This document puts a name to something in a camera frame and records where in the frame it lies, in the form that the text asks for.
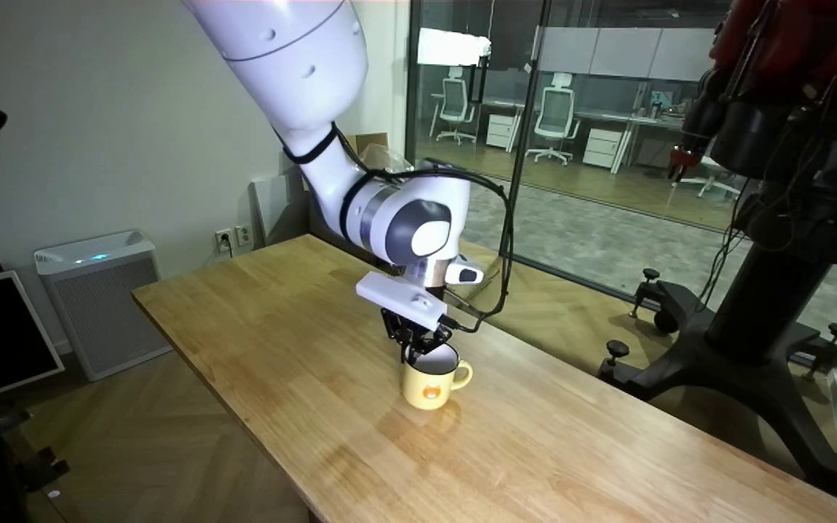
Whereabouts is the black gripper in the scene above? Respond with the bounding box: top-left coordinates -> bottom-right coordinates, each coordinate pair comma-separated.
377,305 -> 458,369

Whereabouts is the yellow mug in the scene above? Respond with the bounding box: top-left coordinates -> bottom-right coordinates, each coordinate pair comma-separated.
399,342 -> 476,417

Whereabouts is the white office chair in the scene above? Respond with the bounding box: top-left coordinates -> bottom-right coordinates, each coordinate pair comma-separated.
431,65 -> 479,149
522,71 -> 583,170

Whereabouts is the white drawer cabinet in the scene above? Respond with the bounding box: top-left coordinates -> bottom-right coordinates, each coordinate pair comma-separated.
577,125 -> 633,174

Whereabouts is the black wheeled stand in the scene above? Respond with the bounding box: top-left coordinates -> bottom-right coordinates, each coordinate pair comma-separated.
596,84 -> 837,518

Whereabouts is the red robot torso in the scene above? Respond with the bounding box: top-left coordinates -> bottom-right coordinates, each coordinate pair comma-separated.
707,0 -> 837,104

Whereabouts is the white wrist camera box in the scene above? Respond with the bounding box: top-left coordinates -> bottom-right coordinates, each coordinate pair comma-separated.
351,268 -> 452,335

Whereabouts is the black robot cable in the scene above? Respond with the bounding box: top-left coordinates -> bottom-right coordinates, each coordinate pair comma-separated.
278,123 -> 518,337

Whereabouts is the white wall socket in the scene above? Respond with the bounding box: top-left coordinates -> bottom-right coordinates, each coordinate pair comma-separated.
208,222 -> 256,260

